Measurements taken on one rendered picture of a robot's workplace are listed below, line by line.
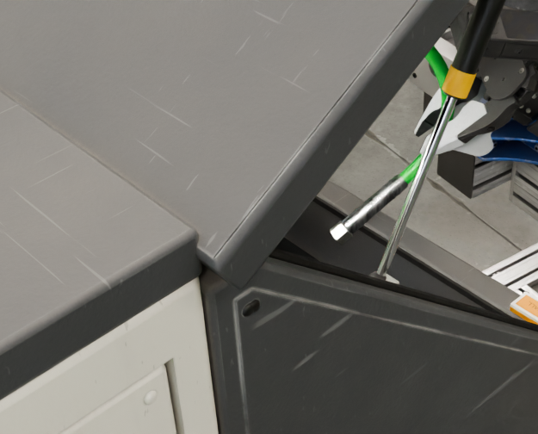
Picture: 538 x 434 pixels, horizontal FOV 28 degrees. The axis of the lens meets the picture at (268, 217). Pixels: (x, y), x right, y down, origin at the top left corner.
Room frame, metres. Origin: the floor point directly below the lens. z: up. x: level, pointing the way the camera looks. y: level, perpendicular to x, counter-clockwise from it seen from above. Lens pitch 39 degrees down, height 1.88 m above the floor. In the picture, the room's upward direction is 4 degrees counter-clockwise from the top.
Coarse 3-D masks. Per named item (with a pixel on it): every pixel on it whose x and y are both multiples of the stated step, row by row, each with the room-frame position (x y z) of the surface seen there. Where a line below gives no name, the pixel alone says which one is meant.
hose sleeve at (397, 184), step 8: (400, 176) 0.90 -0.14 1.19; (384, 184) 0.90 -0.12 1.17; (392, 184) 0.89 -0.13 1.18; (400, 184) 0.89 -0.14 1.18; (376, 192) 0.89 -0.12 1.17; (384, 192) 0.89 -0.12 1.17; (392, 192) 0.88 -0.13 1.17; (400, 192) 0.89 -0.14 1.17; (368, 200) 0.89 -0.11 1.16; (376, 200) 0.88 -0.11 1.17; (384, 200) 0.88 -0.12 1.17; (392, 200) 0.89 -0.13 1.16; (360, 208) 0.88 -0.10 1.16; (368, 208) 0.88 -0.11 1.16; (376, 208) 0.88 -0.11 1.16; (352, 216) 0.88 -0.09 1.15; (360, 216) 0.88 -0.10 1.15; (368, 216) 0.88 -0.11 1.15; (344, 224) 0.87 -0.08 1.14; (352, 224) 0.87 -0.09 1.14; (360, 224) 0.87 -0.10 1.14; (352, 232) 0.87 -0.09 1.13
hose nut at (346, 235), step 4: (340, 220) 0.88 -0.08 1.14; (336, 224) 0.88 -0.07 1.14; (340, 224) 0.88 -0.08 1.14; (332, 228) 0.88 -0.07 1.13; (336, 228) 0.87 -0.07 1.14; (340, 228) 0.87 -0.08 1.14; (344, 228) 0.87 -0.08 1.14; (332, 232) 0.87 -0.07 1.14; (336, 232) 0.87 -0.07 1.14; (340, 232) 0.87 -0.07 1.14; (344, 232) 0.87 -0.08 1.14; (348, 232) 0.87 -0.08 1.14; (332, 236) 0.87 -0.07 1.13; (336, 236) 0.87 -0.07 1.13; (340, 236) 0.87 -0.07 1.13; (344, 236) 0.87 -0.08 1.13; (348, 236) 0.87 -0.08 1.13; (336, 240) 0.87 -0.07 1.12; (340, 240) 0.87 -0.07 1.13; (344, 240) 0.87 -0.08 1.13
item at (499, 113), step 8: (512, 96) 0.86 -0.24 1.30; (488, 104) 0.87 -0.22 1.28; (496, 104) 0.87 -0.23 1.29; (504, 104) 0.86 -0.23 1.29; (512, 104) 0.86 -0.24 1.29; (520, 104) 0.86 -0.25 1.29; (488, 112) 0.87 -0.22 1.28; (496, 112) 0.86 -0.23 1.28; (504, 112) 0.86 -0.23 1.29; (512, 112) 0.86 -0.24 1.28; (480, 120) 0.87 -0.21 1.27; (488, 120) 0.86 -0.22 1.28; (496, 120) 0.85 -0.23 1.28; (504, 120) 0.86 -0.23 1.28; (472, 128) 0.86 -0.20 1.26; (480, 128) 0.86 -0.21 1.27; (488, 128) 0.86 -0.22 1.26; (496, 128) 0.86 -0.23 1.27; (464, 136) 0.87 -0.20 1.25; (472, 136) 0.87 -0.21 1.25
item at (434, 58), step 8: (432, 48) 0.90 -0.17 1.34; (432, 56) 0.90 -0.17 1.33; (440, 56) 0.90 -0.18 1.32; (432, 64) 0.90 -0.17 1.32; (440, 64) 0.90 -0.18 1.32; (440, 72) 0.90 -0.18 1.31; (440, 80) 0.90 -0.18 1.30; (440, 88) 0.91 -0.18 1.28; (416, 160) 0.90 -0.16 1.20; (408, 168) 0.90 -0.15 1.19; (416, 168) 0.90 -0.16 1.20; (408, 176) 0.89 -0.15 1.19
